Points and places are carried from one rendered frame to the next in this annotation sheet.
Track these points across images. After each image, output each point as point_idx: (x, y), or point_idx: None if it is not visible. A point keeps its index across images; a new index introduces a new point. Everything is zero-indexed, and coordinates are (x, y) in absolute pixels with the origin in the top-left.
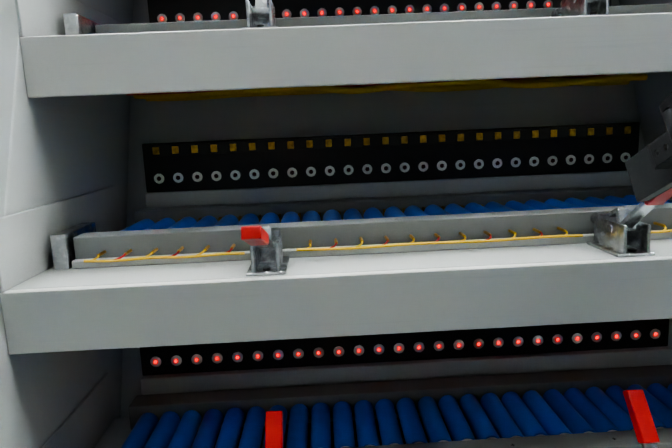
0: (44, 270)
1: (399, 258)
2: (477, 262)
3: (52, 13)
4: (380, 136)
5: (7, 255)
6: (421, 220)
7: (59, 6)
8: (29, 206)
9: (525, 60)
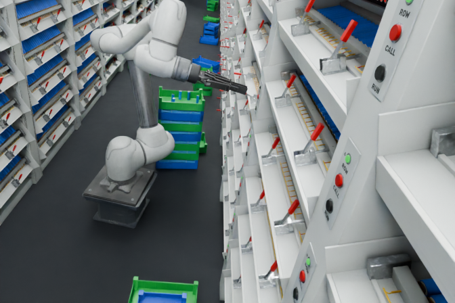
0: (251, 65)
1: (253, 86)
2: (250, 91)
3: (256, 24)
4: None
5: (243, 63)
6: (258, 82)
7: (258, 21)
8: (249, 56)
9: (256, 61)
